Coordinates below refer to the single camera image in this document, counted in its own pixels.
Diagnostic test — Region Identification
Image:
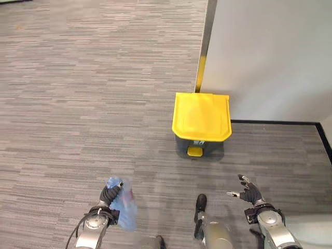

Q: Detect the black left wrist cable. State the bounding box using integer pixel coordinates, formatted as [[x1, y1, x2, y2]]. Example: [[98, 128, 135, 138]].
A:
[[64, 209, 101, 249]]

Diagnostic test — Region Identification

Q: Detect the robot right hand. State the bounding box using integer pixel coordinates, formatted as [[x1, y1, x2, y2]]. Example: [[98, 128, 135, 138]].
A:
[[226, 174, 266, 207]]

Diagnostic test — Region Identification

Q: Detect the blue plastic garbage bag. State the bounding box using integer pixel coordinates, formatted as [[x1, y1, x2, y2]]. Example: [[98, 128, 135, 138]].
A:
[[105, 176, 138, 232]]

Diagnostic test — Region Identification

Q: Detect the yellow trash can pedal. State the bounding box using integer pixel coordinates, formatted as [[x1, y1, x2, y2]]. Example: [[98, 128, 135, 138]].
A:
[[187, 146, 203, 157]]

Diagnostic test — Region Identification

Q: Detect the yellow wall corner guard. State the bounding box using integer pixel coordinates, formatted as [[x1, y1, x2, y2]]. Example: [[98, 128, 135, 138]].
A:
[[195, 54, 207, 93]]

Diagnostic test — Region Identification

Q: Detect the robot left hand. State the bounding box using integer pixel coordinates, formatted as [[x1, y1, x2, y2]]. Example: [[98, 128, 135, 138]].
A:
[[99, 182, 124, 208]]

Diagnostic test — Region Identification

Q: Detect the yellow trash can lid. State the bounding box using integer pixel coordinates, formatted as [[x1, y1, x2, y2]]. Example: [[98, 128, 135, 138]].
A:
[[171, 92, 232, 142]]

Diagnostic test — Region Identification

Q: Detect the grey trash can body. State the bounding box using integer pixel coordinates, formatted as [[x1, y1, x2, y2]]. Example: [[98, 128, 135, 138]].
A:
[[174, 132, 226, 161]]

